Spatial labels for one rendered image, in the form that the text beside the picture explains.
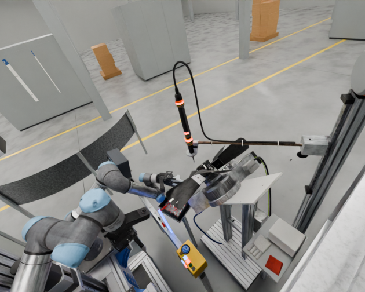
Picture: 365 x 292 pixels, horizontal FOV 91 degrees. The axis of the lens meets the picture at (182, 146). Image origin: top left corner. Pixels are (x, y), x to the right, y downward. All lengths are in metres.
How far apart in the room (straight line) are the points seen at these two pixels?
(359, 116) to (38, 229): 1.13
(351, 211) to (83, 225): 0.54
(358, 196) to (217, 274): 2.10
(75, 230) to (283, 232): 1.16
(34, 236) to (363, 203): 0.68
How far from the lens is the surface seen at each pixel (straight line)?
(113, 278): 1.49
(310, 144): 1.00
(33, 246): 0.68
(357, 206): 0.22
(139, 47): 6.90
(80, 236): 0.58
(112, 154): 1.73
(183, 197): 1.25
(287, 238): 1.38
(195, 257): 1.21
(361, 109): 0.94
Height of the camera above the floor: 2.22
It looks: 40 degrees down
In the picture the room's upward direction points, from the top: 16 degrees counter-clockwise
